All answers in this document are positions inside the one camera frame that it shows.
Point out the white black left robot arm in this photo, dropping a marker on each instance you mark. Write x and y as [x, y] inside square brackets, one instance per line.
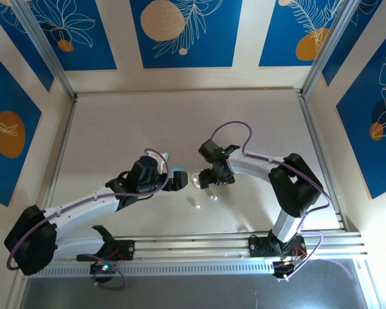
[83, 207]

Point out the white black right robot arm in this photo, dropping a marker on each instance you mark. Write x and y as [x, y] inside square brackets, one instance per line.
[254, 167]

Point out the black controller board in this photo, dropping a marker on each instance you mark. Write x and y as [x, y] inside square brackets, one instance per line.
[284, 268]
[104, 268]

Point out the grey metal panel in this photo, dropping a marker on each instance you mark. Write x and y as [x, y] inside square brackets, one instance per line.
[212, 293]

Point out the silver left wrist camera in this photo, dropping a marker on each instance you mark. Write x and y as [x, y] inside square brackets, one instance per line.
[159, 156]

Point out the aluminium extrusion mounting rail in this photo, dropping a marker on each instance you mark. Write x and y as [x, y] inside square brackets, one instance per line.
[193, 244]

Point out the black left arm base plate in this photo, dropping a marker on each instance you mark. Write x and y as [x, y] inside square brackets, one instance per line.
[126, 248]

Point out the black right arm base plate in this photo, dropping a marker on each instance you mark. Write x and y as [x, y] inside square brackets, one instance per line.
[260, 246]

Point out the aluminium table side rail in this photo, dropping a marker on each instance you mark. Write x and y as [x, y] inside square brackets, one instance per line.
[312, 128]
[58, 154]

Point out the aluminium frame post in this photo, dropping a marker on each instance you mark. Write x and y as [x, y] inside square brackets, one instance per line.
[331, 48]
[45, 51]

